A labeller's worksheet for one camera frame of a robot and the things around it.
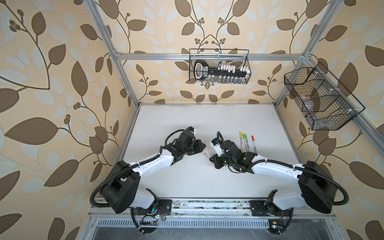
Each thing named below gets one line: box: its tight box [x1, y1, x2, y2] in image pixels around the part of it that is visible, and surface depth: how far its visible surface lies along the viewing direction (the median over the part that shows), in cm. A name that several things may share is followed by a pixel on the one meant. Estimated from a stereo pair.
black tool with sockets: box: [194, 60, 250, 82], surface depth 85 cm
